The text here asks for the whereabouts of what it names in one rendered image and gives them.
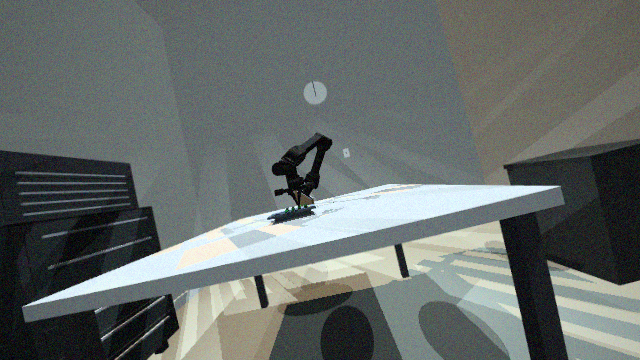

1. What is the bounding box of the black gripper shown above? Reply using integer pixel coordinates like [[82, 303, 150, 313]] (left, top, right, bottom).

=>
[[274, 173, 315, 207]]

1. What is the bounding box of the grey switch panel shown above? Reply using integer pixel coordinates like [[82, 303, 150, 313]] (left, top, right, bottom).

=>
[[267, 204, 316, 223]]

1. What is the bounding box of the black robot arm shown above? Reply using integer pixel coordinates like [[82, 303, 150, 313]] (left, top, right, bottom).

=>
[[272, 132, 332, 197]]

